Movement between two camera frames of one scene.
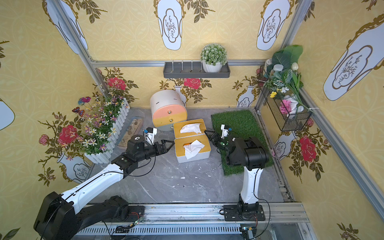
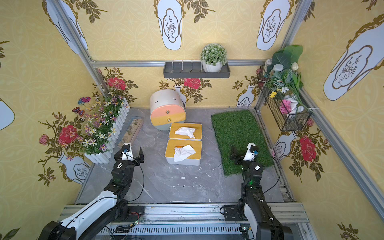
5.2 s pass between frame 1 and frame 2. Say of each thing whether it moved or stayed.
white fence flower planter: stayed
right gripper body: moved
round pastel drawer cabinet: stayed
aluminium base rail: stayed
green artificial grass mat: stayed
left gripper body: moved
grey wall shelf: stayed
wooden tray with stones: stayed
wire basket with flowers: stayed
